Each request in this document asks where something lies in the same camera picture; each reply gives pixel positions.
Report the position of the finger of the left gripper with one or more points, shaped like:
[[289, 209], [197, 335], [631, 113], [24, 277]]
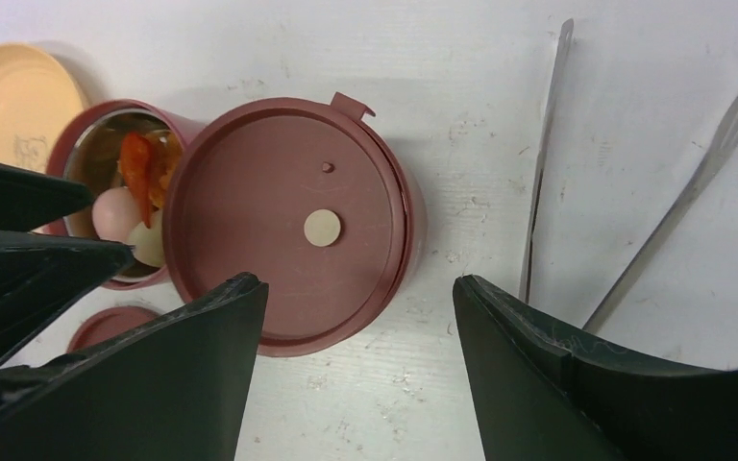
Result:
[[41, 276], [30, 200]]

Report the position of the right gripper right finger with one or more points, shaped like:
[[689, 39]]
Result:
[[545, 390]]

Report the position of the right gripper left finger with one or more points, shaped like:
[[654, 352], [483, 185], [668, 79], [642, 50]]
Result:
[[174, 388]]

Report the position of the orange plastic plate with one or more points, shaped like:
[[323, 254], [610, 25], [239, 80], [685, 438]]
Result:
[[38, 98]]

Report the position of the red steel bowl with handles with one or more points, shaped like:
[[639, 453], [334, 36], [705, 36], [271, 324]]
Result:
[[87, 151]]

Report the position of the beige egg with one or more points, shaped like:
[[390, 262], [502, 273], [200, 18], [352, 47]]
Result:
[[115, 214]]

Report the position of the white bun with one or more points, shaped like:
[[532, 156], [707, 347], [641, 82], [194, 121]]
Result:
[[147, 242]]

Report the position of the orange fried food pieces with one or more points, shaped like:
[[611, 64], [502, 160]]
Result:
[[147, 162]]

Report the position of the red round lid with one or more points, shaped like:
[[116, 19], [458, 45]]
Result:
[[108, 323], [227, 188]]

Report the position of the metal tongs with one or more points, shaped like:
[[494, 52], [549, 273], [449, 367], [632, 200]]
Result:
[[722, 146]]

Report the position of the red steel bowl tall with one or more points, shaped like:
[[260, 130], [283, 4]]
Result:
[[353, 238]]

